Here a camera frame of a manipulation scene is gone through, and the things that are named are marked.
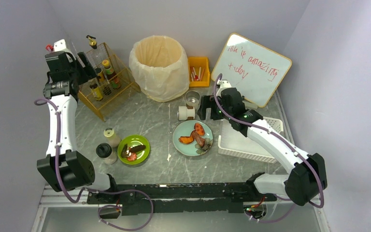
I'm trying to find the yellow plastic bin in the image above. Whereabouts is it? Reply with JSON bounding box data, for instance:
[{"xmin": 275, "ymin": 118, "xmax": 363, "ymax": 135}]
[{"xmin": 188, "ymin": 57, "xmax": 211, "ymax": 87}]

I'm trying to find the whiteboard with red writing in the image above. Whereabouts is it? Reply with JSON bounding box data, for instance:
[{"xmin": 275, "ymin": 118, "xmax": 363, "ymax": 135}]
[{"xmin": 211, "ymin": 33, "xmax": 292, "ymax": 108}]

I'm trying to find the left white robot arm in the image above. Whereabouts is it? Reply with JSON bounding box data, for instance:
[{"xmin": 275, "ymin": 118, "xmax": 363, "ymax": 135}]
[{"xmin": 35, "ymin": 49, "xmax": 114, "ymax": 192}]

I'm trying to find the trash bin with bag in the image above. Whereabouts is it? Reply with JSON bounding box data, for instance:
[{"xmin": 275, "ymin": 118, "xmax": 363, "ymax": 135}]
[{"xmin": 128, "ymin": 35, "xmax": 190, "ymax": 102}]

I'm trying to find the red marker pen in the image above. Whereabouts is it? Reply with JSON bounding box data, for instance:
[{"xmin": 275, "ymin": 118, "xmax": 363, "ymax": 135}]
[{"xmin": 192, "ymin": 67, "xmax": 199, "ymax": 81}]

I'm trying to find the light blue flower plate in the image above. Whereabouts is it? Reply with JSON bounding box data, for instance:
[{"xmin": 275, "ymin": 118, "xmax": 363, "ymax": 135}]
[{"xmin": 172, "ymin": 120, "xmax": 213, "ymax": 156}]

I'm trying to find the green plate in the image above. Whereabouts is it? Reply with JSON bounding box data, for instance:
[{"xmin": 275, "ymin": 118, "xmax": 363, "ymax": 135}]
[{"xmin": 117, "ymin": 134, "xmax": 151, "ymax": 165}]

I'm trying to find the small yellow label bottle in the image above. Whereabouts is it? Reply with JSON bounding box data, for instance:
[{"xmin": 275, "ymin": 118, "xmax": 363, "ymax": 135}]
[{"xmin": 89, "ymin": 82, "xmax": 103, "ymax": 101}]

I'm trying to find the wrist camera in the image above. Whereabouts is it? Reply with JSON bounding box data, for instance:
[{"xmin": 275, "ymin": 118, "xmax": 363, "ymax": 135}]
[
  {"xmin": 45, "ymin": 39, "xmax": 71, "ymax": 53},
  {"xmin": 216, "ymin": 80, "xmax": 232, "ymax": 92}
]

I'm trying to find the white plastic basket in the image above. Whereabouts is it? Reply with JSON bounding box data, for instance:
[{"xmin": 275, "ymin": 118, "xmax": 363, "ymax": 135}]
[{"xmin": 218, "ymin": 119, "xmax": 277, "ymax": 163}]

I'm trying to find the dark sea cucumber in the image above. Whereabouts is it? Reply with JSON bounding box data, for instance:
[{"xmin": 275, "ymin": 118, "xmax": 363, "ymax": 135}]
[{"xmin": 129, "ymin": 145, "xmax": 146, "ymax": 153}]

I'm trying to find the yellow wire basket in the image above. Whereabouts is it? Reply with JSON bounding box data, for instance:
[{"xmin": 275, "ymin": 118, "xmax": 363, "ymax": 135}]
[{"xmin": 78, "ymin": 43, "xmax": 140, "ymax": 122}]

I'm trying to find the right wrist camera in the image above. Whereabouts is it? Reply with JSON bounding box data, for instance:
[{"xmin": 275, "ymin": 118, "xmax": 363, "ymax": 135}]
[{"xmin": 216, "ymin": 80, "xmax": 232, "ymax": 92}]

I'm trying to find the upright steel lined mug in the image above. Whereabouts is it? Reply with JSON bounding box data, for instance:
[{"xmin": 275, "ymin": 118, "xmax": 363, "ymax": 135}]
[{"xmin": 185, "ymin": 90, "xmax": 201, "ymax": 109}]

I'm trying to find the orange fried piece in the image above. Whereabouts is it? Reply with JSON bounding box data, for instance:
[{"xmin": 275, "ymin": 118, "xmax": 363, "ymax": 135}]
[{"xmin": 194, "ymin": 123, "xmax": 205, "ymax": 136}]

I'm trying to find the orange chicken wing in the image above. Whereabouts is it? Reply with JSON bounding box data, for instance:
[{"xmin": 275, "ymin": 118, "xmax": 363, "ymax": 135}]
[{"xmin": 178, "ymin": 135, "xmax": 195, "ymax": 145}]

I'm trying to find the tall yellow label spice jar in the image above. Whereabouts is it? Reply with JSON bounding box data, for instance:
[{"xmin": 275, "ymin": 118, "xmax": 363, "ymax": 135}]
[{"xmin": 95, "ymin": 68, "xmax": 112, "ymax": 96}]

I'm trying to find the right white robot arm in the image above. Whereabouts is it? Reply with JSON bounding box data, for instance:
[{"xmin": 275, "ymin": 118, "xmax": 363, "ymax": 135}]
[{"xmin": 197, "ymin": 87, "xmax": 328, "ymax": 208}]

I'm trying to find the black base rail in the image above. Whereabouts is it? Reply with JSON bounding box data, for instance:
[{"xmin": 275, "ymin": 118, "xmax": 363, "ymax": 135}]
[{"xmin": 87, "ymin": 177, "xmax": 276, "ymax": 216}]

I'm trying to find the cream lid shaker jar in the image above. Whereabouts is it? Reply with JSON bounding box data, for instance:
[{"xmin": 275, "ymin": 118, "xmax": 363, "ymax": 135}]
[{"xmin": 103, "ymin": 128, "xmax": 121, "ymax": 148}]

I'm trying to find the black lid shaker jar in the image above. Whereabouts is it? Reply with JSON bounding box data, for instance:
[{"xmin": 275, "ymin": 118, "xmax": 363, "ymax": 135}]
[{"xmin": 96, "ymin": 143, "xmax": 117, "ymax": 165}]

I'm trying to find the white mug lying down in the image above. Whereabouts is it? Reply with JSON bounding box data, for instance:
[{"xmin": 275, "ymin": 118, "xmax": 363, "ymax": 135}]
[{"xmin": 177, "ymin": 105, "xmax": 196, "ymax": 121}]

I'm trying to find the red cap sauce bottle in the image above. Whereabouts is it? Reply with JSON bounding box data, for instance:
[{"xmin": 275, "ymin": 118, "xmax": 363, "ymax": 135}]
[{"xmin": 102, "ymin": 59, "xmax": 121, "ymax": 89}]

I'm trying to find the clear oil dispenser bottle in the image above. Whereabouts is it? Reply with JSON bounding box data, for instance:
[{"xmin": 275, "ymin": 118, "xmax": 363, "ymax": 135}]
[{"xmin": 86, "ymin": 35, "xmax": 103, "ymax": 69}]

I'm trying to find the brown meat rib piece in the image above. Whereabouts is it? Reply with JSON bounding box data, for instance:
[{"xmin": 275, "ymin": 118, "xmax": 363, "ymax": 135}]
[{"xmin": 190, "ymin": 130, "xmax": 205, "ymax": 148}]

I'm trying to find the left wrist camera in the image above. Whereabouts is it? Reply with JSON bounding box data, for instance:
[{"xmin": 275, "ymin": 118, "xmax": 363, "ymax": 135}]
[{"xmin": 45, "ymin": 39, "xmax": 71, "ymax": 53}]

